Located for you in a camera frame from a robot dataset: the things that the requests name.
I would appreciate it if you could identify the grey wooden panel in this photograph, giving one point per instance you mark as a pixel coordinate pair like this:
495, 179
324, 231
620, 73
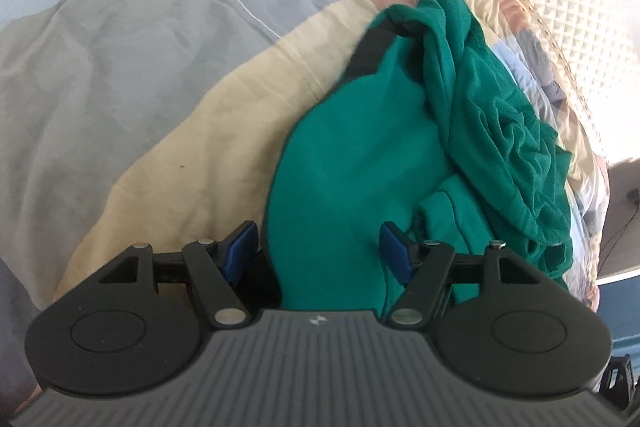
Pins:
622, 222

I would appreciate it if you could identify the patchwork checked quilt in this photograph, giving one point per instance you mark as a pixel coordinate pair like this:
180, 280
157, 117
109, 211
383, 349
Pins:
130, 72

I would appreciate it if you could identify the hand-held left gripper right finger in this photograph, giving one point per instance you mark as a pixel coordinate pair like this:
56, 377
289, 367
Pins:
397, 252

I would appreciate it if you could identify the dark wall socket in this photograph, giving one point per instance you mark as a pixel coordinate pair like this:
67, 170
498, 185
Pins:
633, 195

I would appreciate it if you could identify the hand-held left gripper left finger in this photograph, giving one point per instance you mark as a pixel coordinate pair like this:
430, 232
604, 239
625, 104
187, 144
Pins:
240, 252

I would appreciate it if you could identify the green hoodie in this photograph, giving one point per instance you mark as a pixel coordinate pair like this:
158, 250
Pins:
360, 167

